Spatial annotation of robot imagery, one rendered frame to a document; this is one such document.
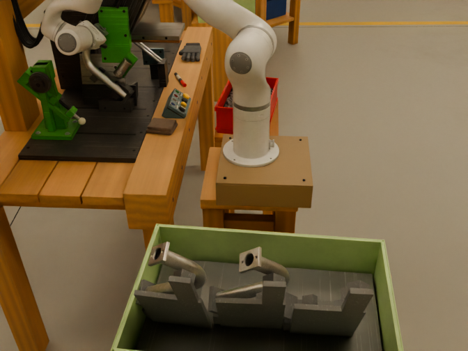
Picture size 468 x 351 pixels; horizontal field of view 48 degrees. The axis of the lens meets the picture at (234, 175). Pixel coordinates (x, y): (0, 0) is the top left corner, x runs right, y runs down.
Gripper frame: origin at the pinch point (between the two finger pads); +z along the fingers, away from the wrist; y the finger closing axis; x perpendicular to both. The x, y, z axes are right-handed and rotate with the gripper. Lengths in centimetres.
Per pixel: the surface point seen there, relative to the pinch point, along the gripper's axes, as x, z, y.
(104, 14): -6.3, 4.1, 3.2
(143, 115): 10.5, -2.2, -33.4
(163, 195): 8, -50, -55
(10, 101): 37.5, -15.6, 4.7
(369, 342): -20, -95, -108
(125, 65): 1.7, 0.6, -15.3
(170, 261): -9, -110, -56
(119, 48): -0.7, 4.2, -9.1
